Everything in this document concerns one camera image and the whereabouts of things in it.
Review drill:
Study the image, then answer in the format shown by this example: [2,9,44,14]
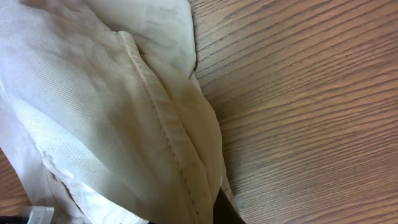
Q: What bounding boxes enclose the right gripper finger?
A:
[213,188,246,224]

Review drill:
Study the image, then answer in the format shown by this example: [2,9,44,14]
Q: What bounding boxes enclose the beige shorts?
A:
[1,0,239,223]

